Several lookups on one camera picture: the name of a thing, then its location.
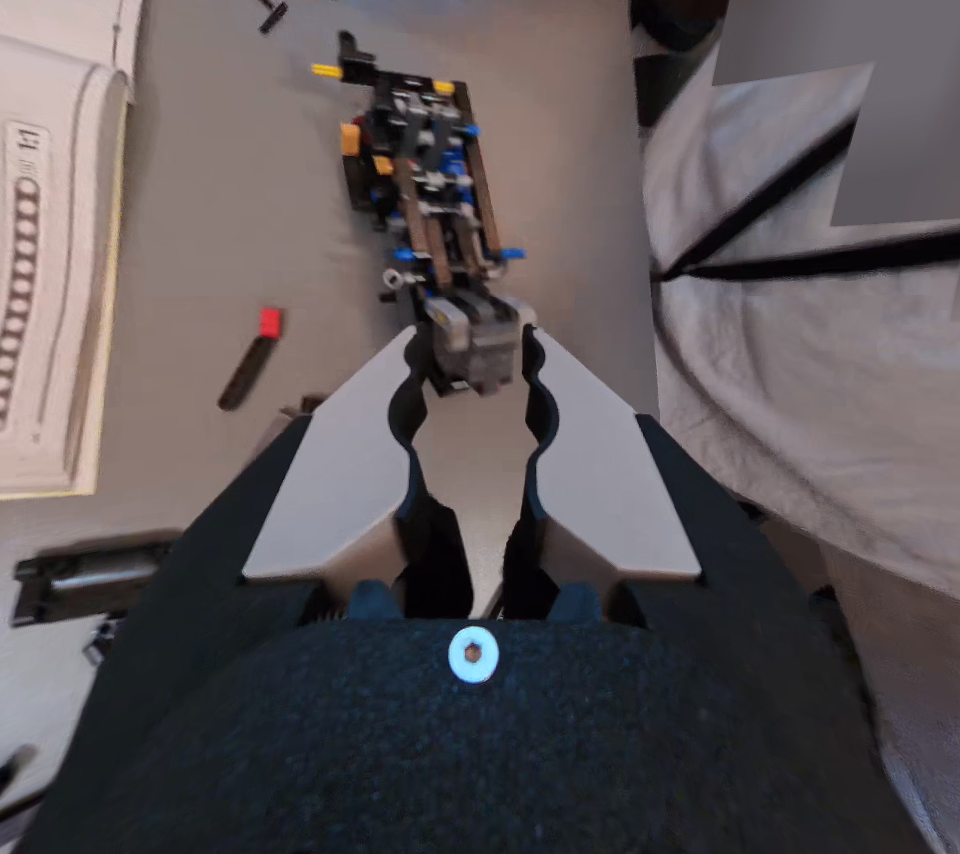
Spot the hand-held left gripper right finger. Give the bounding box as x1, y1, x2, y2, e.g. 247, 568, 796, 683
501, 324, 704, 621

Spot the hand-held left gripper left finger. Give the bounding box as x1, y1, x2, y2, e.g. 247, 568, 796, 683
240, 325, 475, 621

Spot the black blue lego vehicle chassis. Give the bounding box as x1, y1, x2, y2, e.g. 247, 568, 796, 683
309, 29, 540, 398

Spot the short black lego beam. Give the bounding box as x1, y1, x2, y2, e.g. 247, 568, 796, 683
216, 334, 278, 413

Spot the pile of black lego parts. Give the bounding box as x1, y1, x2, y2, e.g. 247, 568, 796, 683
0, 616, 130, 821

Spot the open lego instruction booklet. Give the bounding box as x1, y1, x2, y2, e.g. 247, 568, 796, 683
0, 0, 163, 501

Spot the person's white shirt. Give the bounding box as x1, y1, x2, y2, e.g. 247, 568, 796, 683
641, 25, 960, 600

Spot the black lego frame block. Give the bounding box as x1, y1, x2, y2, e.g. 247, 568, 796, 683
10, 530, 186, 629

